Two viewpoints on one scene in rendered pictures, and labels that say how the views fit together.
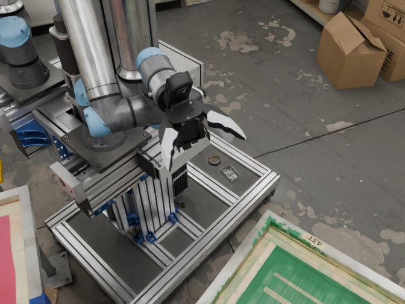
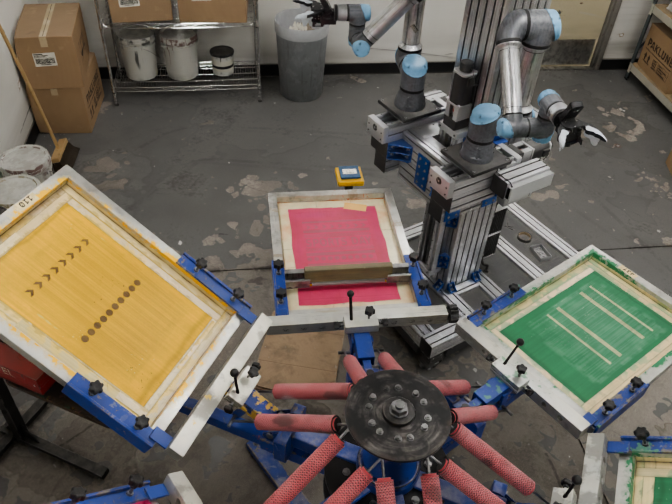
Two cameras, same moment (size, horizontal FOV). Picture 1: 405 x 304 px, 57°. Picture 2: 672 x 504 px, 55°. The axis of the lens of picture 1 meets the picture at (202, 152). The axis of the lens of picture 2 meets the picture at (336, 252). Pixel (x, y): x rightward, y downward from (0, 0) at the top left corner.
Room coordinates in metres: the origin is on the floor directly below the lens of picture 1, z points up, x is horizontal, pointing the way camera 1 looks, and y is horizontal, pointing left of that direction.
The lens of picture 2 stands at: (-1.59, 0.36, 2.84)
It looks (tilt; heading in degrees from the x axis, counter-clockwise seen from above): 42 degrees down; 13
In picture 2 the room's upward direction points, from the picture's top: 4 degrees clockwise
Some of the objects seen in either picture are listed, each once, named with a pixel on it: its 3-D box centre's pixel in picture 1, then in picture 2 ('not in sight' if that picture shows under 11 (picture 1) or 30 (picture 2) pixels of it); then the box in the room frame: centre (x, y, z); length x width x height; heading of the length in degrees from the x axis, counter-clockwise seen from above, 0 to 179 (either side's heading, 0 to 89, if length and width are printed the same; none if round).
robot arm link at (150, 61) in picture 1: (156, 72); (551, 104); (0.72, 0.11, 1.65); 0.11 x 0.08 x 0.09; 23
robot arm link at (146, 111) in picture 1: (153, 107); (540, 127); (0.71, 0.12, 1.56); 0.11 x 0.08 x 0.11; 113
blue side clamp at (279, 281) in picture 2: not in sight; (280, 291); (0.11, 0.97, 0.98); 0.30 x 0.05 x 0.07; 23
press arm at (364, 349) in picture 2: not in sight; (362, 342); (-0.08, 0.59, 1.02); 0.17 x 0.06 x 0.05; 23
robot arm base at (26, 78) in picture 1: (26, 67); (410, 94); (1.25, 0.69, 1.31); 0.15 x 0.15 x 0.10
